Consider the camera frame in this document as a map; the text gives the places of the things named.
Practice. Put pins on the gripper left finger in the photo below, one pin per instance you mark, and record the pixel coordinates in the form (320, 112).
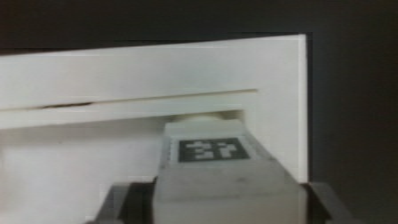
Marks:
(126, 208)

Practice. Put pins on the white leg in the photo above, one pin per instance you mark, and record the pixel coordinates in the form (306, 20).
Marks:
(222, 182)

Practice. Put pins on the white U-shaped fence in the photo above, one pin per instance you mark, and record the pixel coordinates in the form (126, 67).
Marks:
(149, 71)

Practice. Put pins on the white square tabletop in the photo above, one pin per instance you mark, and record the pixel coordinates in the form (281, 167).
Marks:
(82, 146)

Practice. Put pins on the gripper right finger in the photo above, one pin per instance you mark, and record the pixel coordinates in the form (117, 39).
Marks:
(327, 211)

